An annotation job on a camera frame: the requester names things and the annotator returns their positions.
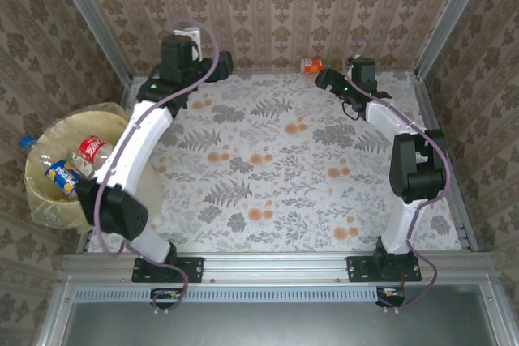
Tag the red label red cap bottle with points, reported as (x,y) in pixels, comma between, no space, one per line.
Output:
(91,147)

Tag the clear bottle with white label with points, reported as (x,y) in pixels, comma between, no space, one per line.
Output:
(81,165)

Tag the Pepsi bottle with blue cap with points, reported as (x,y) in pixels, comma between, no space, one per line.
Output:
(63,176)

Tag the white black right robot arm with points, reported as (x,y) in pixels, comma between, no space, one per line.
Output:
(399,224)

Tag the beige round bin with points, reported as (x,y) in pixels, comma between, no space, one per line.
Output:
(115,125)

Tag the yellow lined waste bin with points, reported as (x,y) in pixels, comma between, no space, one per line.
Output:
(40,214)

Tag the orange label bottle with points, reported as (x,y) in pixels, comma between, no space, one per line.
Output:
(312,65)

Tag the grey metal panel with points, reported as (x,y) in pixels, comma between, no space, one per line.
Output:
(263,325)

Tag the aluminium frame post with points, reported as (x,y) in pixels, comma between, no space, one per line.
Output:
(92,18)
(449,18)

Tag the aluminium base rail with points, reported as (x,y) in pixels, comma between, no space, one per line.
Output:
(275,269)

